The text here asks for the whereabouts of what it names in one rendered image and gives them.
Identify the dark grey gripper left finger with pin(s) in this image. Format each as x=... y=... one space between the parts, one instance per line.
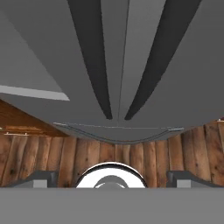
x=43 y=178

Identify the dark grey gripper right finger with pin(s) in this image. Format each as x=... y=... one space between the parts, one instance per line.
x=180 y=178

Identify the grey fridge bottom drawer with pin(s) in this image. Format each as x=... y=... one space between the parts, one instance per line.
x=119 y=134

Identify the grey fridge door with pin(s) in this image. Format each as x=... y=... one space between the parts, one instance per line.
x=201 y=73
x=61 y=49

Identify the brown wooden cupboard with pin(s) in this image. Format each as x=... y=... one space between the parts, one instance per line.
x=20 y=122

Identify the white and black round thing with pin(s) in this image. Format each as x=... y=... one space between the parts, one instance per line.
x=110 y=175

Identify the grey side panel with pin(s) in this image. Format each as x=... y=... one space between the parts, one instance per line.
x=20 y=64

